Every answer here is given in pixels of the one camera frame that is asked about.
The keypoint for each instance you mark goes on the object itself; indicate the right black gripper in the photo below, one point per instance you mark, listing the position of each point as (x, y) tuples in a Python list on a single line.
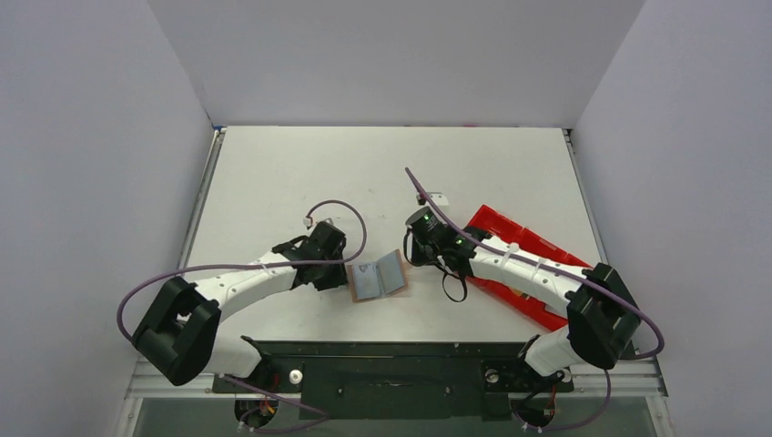
[(419, 248)]

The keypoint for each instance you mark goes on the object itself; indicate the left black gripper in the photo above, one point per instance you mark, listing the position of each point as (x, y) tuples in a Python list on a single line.
[(337, 265)]

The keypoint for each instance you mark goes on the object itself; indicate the brown leather card holder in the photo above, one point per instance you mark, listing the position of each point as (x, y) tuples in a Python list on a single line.
[(377, 279)]

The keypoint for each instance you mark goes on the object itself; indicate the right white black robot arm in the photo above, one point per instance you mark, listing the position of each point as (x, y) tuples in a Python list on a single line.
[(594, 302)]

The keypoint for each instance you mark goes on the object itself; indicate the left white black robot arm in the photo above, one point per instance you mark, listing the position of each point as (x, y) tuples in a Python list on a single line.
[(179, 332)]

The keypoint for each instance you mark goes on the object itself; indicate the red plastic compartment tray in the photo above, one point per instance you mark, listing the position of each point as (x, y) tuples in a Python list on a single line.
[(520, 276)]

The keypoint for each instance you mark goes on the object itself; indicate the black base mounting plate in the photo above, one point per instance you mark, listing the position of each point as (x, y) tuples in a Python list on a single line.
[(392, 380)]

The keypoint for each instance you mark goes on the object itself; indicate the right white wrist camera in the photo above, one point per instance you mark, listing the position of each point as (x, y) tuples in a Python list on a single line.
[(438, 198)]

